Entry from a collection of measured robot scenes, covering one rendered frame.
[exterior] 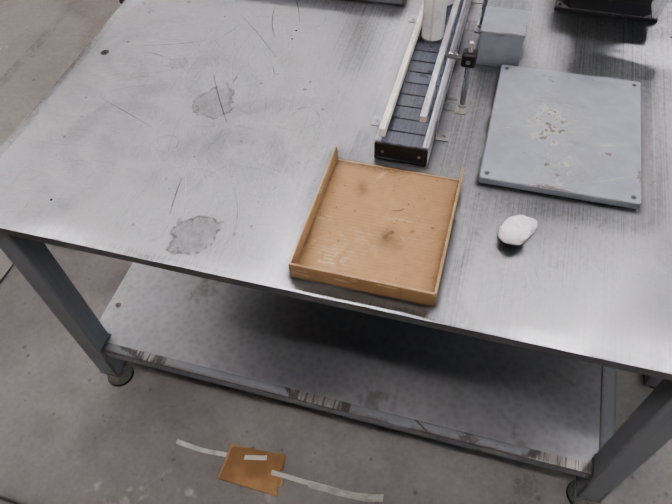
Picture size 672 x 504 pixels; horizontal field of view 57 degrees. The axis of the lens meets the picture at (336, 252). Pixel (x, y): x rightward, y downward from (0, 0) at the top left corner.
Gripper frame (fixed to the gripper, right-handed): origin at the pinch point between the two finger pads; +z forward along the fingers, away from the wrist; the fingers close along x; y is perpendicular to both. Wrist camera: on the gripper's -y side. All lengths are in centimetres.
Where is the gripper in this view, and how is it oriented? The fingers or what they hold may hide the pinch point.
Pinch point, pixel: (645, 1)
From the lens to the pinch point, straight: 120.0
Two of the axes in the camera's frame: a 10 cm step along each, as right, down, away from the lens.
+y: 9.8, 1.9, 0.9
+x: 0.6, -6.7, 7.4
